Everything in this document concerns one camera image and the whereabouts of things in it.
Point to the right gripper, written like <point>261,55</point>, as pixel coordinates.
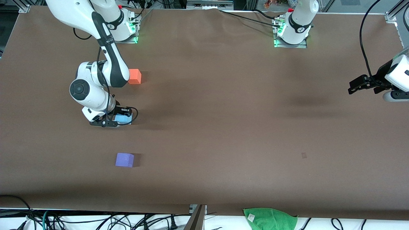
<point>120,110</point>

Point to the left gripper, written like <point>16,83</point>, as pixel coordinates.
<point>381,76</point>

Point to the blue block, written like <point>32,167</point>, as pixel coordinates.
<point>123,119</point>

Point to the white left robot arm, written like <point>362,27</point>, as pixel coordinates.
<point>298,22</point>

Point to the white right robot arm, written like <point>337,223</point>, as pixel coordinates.
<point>86,92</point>

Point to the orange block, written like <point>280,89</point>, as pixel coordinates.
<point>135,77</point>

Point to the purple block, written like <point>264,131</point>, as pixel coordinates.
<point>124,160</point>

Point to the brown table cover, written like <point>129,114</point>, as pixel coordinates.
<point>223,143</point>

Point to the orange background object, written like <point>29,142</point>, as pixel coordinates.
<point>271,3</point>

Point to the grey equipment box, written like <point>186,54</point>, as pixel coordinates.
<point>209,3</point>

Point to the green cloth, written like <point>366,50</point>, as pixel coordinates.
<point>270,219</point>

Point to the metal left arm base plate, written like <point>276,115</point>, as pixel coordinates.
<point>303,45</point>

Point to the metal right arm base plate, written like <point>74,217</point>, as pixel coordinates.
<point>134,40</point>

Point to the aluminium frame corner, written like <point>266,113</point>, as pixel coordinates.
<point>394,12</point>
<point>25,6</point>

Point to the aluminium post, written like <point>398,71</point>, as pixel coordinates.
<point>195,220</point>

